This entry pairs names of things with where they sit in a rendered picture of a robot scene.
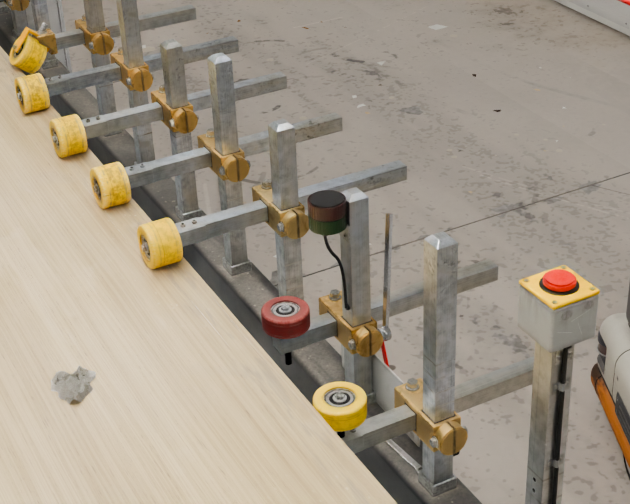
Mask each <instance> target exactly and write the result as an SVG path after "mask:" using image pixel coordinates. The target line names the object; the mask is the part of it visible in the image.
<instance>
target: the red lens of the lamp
mask: <svg viewBox="0 0 630 504"><path fill-rule="evenodd" d="M339 193H341V192H339ZM341 194H342V193H341ZM311 195H312V194H311ZM311 195H310V196H311ZM342 195H343V196H344V197H345V195H344V194H342ZM310 196H309V197H308V199H307V203H308V215H309V216H310V217H311V218H313V219H315V220H318V221H334V220H338V219H340V218H342V217H343V216H344V215H345V214H346V197H345V198H344V199H345V200H344V201H343V203H341V205H339V206H337V207H332V208H320V207H316V206H314V205H312V204H311V203H310V201H309V198H310Z"/></svg>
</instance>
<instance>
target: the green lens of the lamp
mask: <svg viewBox="0 0 630 504"><path fill-rule="evenodd" d="M308 223H309V229H310V230H311V231H312V232H313V233H316V234H319V235H335V234H338V233H340V232H342V231H344V230H345V229H346V227H347V214H345V215H344V217H343V218H341V219H340V220H337V221H334V222H318V221H315V220H313V219H312V218H311V217H310V216H309V215H308Z"/></svg>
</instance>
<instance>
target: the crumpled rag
mask: <svg viewBox="0 0 630 504"><path fill-rule="evenodd" d="M95 377H96V372H94V371H90V370H88V369H86V368H82V367H81V366H78V368H77V370H76V371H74V372H73V373H72V374H69V373H67V372H65V371H58V372H56V374H55V376H54V377H53V379H52V380H51V391H55V392H56V391H57V392H58V394H59V395H58V396H59V398H60V399H64V401H67V402H68V403H69V404H70V403H71V401H72V400H74V399H75V400H77V401H79V402H82V400H83V399H84V397H85V396H87V395H88V393H91V391H92V390H93V387H92V386H91V385H90V383H91V381H93V379H94V378H95Z"/></svg>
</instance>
